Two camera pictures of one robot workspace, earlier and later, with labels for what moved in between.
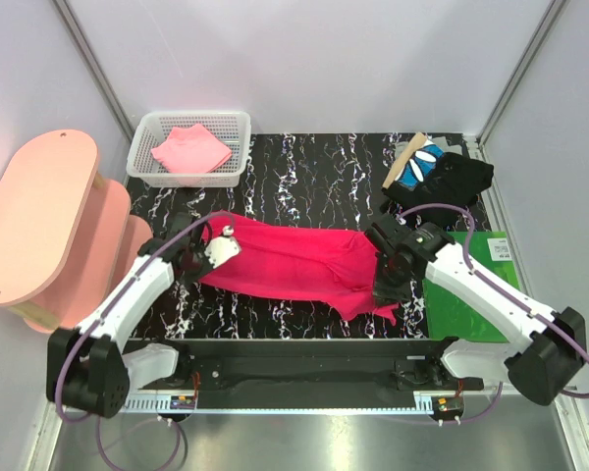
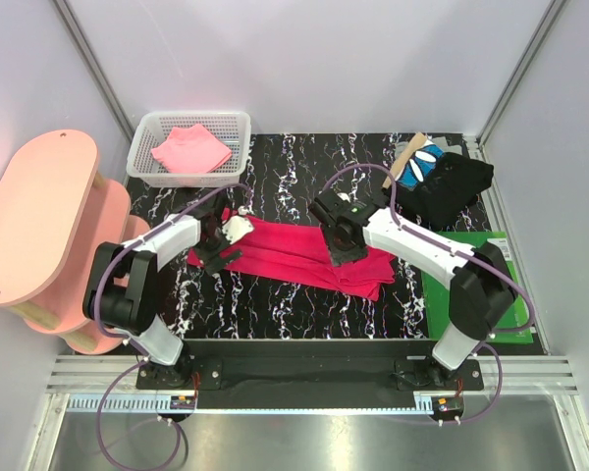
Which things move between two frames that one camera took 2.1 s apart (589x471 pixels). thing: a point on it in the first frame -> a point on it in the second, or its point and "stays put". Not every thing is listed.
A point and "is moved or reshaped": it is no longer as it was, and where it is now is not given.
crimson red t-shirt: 257,258 is moved or reshaped
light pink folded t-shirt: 191,149 stays put
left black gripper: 207,266 -> 213,261
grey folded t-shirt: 401,146 stays put
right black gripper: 385,292 -> 356,254
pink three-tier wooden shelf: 56,237 stays put
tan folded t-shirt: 411,147 stays put
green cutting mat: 449,314 stays put
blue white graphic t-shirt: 420,166 stays put
